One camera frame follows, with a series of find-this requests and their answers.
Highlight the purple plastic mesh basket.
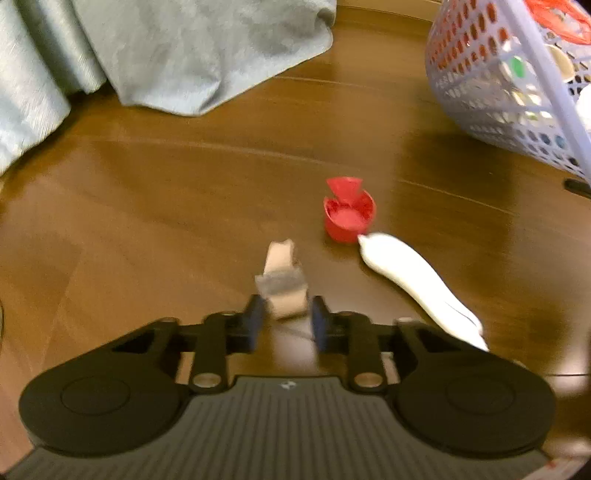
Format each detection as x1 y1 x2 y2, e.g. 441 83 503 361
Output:
425 0 590 180

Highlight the beige paper scrap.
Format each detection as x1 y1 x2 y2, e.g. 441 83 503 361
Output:
254 239 308 321

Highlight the light blue curtain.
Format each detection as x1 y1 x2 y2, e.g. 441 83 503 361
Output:
0 0 106 172

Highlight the blue-grey bed skirt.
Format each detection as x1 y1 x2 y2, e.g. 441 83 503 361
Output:
74 0 337 116

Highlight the red plastic cap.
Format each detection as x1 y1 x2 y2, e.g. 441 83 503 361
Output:
324 176 377 244

